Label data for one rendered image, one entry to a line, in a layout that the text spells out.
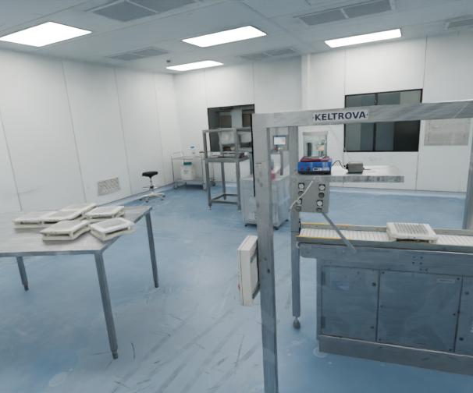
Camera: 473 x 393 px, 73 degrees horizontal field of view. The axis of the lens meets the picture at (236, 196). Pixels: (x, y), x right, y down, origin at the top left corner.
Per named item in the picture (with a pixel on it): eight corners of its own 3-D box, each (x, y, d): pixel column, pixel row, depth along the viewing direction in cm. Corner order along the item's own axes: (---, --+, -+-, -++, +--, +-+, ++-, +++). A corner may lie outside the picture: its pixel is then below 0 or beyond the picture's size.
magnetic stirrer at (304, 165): (296, 175, 197) (296, 160, 195) (300, 169, 217) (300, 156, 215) (331, 175, 191) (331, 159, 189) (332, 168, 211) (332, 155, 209)
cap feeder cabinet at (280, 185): (241, 226, 506) (238, 179, 489) (256, 216, 554) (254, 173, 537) (279, 231, 477) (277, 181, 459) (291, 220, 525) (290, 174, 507)
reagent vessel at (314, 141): (301, 159, 198) (300, 128, 193) (304, 156, 212) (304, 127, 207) (327, 158, 193) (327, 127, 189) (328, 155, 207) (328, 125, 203)
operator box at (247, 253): (240, 305, 138) (236, 249, 132) (250, 285, 154) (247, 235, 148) (254, 307, 136) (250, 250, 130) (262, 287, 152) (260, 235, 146)
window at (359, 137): (343, 152, 680) (344, 94, 653) (343, 152, 681) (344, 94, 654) (417, 151, 615) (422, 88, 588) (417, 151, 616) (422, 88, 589)
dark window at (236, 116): (210, 151, 836) (207, 107, 810) (210, 151, 837) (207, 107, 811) (256, 151, 774) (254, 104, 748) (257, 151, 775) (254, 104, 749)
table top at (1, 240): (-110, 260, 222) (-112, 256, 221) (8, 214, 328) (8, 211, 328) (101, 254, 212) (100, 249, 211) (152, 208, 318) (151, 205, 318)
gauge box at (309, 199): (292, 212, 200) (291, 180, 196) (294, 207, 210) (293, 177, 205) (328, 213, 194) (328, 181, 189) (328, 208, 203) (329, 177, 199)
